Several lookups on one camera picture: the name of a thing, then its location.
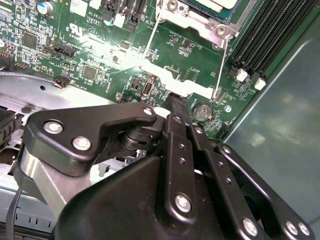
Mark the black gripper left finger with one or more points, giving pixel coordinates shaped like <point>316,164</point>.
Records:
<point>62,130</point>

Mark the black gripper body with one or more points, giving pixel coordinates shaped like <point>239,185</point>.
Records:
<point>112,200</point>

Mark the silver socket cover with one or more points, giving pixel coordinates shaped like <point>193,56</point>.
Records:
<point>175,77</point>

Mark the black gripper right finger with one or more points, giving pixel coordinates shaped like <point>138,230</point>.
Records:
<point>225,180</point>

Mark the silver green CPU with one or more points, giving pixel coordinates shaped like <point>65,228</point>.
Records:
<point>212,3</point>

